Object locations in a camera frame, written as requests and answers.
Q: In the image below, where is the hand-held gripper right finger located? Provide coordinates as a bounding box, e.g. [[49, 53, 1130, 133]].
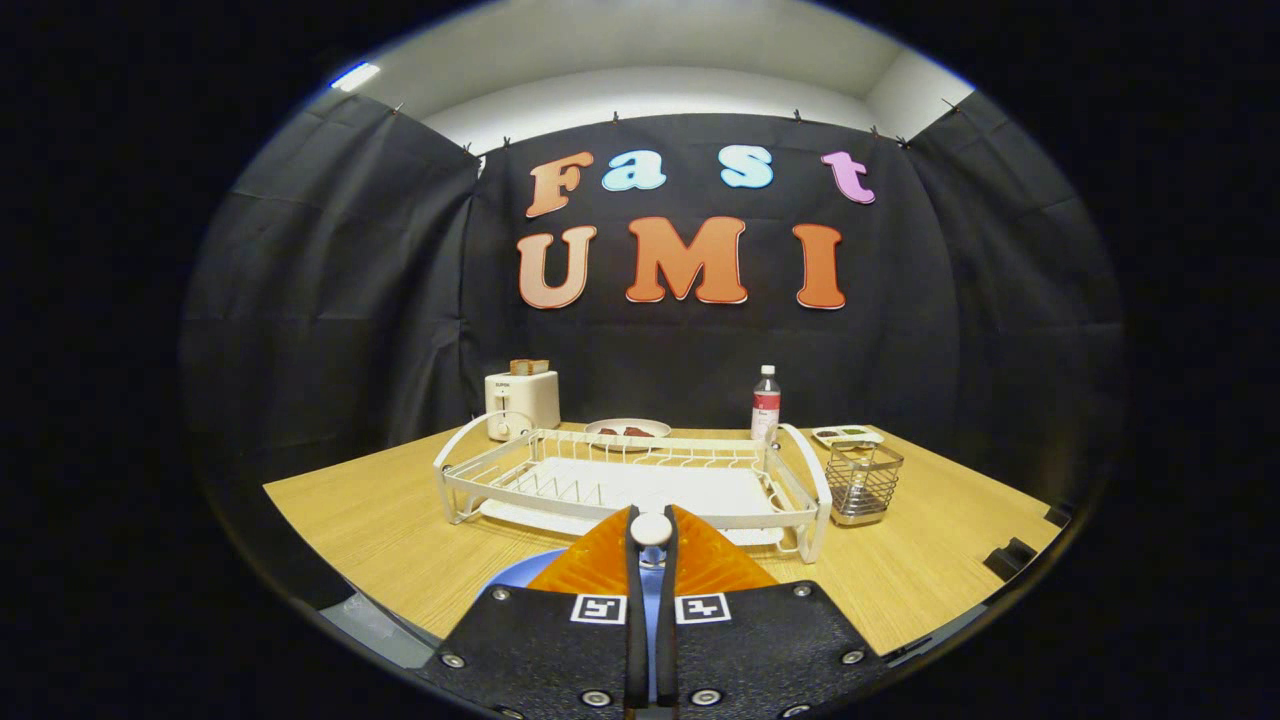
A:
[[657, 505, 891, 720]]

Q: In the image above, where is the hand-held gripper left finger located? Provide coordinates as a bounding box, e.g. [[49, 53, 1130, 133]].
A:
[[415, 505, 651, 720]]

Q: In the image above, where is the white-handled spoon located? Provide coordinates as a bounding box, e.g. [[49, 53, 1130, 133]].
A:
[[631, 512, 673, 571]]

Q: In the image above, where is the white dish rack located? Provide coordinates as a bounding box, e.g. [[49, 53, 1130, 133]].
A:
[[433, 411, 834, 565]]

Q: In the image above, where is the blue plate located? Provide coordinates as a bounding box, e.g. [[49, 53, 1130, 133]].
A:
[[478, 547, 666, 701]]

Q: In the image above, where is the metal wire basket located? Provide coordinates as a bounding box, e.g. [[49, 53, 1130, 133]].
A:
[[825, 440, 905, 527]]

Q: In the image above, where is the beige plate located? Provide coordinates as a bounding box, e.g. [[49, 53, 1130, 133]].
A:
[[585, 418, 673, 441]]

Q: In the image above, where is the white divided dish of beans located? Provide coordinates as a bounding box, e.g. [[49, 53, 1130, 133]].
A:
[[811, 425, 887, 450]]

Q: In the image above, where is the clear bottle with red label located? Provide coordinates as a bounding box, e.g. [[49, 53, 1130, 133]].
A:
[[751, 365, 782, 444]]

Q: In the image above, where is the white toaster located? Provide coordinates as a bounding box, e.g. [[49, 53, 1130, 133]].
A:
[[484, 370, 562, 443]]

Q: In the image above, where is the black backdrop cloth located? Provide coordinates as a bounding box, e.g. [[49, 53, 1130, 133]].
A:
[[180, 90, 1126, 601]]

